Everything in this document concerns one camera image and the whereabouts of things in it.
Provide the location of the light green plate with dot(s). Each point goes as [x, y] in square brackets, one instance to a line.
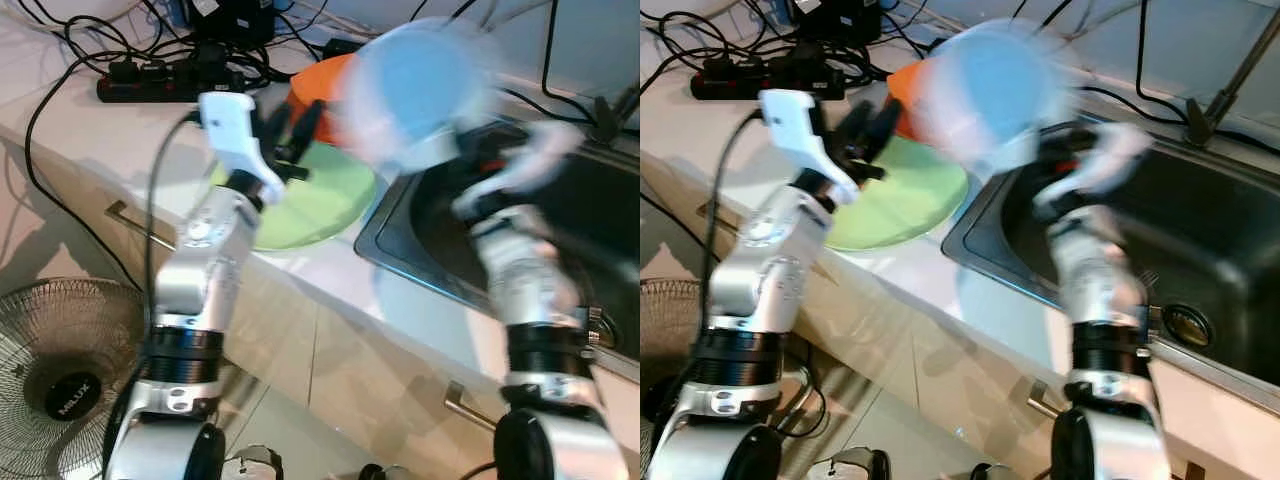
[900, 205]
[320, 205]

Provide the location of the white round bowl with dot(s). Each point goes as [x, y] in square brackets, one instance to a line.
[1000, 90]
[420, 85]

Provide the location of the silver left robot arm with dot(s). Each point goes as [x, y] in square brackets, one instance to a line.
[760, 270]
[200, 270]

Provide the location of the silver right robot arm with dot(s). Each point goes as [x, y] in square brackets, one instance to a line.
[530, 290]
[1095, 290]

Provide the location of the metal kitchen faucet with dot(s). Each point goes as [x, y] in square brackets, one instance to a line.
[1200, 115]
[603, 118]

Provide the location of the orange bowl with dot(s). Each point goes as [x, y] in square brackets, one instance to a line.
[905, 80]
[320, 80]

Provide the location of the small black power brick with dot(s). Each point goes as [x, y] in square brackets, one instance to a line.
[340, 46]

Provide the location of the stainless steel sink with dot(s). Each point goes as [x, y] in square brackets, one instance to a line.
[1220, 240]
[420, 225]

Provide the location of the black power adapter box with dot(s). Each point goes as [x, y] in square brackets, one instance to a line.
[235, 20]
[840, 20]

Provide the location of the black power strip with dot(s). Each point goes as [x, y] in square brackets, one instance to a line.
[150, 88]
[730, 85]

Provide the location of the grey left robot foot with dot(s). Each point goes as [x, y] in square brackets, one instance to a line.
[252, 464]
[850, 465]

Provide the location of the grey robot foot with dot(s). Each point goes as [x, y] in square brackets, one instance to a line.
[252, 464]
[992, 472]
[385, 472]
[850, 465]

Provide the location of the grey right robot foot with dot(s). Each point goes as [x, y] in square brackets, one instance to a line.
[385, 472]
[992, 472]

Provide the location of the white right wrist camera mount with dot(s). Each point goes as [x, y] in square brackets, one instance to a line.
[530, 160]
[1100, 165]

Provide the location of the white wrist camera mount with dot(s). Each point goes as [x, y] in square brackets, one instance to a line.
[530, 160]
[230, 130]
[1100, 165]
[795, 130]

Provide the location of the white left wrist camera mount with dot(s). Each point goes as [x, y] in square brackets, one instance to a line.
[795, 130]
[230, 130]

